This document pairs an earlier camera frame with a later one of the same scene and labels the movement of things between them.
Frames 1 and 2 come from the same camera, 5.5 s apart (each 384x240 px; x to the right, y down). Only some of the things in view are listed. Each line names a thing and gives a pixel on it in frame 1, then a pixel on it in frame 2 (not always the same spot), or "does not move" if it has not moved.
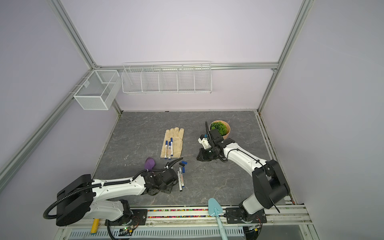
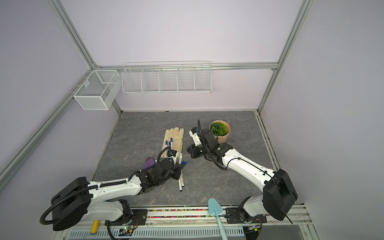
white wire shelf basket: [167, 77] does not move
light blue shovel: [215, 209] does not move
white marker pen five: [179, 181] does not move
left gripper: [169, 189] → [177, 170]
